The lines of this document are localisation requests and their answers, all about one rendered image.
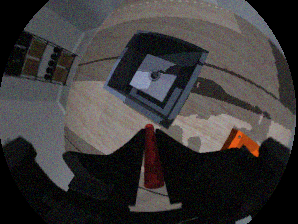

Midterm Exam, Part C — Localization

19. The red peg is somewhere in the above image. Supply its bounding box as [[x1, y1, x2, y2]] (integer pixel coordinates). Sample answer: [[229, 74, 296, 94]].
[[144, 124, 165, 189]]

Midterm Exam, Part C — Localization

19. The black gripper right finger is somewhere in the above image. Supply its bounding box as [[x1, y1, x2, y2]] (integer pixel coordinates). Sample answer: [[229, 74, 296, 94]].
[[154, 128, 241, 205]]

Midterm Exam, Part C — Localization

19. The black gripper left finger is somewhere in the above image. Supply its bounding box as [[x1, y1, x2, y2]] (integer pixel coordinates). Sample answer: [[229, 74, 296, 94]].
[[61, 128, 145, 206]]

